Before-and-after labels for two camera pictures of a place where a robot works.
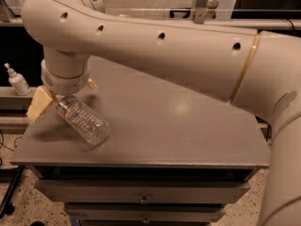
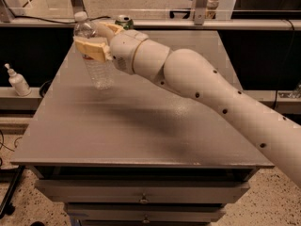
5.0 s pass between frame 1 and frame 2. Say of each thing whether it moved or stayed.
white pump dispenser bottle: stayed
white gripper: moved
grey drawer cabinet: stayed
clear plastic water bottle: moved
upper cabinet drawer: stayed
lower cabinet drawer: stayed
